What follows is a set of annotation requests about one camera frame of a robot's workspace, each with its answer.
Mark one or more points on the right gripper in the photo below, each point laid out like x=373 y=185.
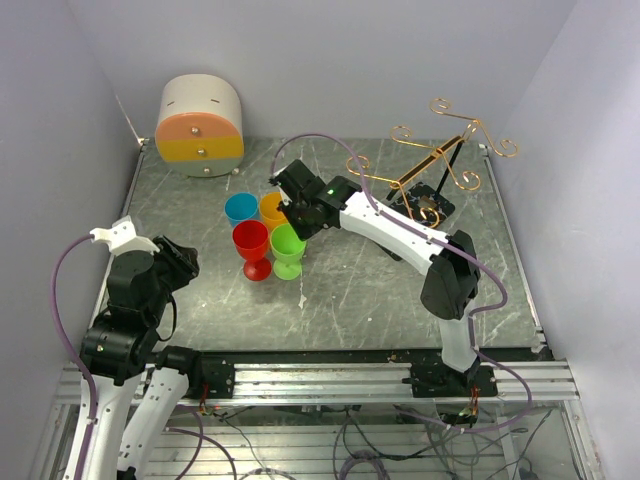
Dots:
x=302 y=232

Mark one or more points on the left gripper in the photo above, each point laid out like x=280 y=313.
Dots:
x=182 y=260

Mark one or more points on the green wine glass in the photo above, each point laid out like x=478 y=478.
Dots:
x=288 y=250

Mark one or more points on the orange wine glass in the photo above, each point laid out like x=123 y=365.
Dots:
x=270 y=215

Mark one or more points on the red wine glass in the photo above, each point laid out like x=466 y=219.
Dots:
x=251 y=240

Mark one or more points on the blue wine glass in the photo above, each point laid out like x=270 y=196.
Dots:
x=241 y=207

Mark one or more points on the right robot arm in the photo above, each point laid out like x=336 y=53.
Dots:
x=450 y=277

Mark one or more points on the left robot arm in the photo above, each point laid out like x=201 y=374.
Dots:
x=112 y=440

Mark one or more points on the gold wine glass rack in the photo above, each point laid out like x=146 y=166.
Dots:
x=446 y=182

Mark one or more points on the round three-drawer cabinet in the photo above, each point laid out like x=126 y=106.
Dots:
x=199 y=129

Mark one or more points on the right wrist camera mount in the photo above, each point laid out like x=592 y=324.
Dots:
x=295 y=177

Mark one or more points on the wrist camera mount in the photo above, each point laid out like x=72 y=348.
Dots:
x=295 y=177
x=122 y=237

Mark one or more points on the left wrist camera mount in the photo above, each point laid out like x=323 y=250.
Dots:
x=122 y=237

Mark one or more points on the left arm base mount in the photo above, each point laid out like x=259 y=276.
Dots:
x=209 y=376

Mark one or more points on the aluminium rail frame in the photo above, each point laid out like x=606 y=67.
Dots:
x=271 y=384

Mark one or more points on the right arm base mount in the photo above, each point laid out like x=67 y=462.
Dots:
x=436 y=380

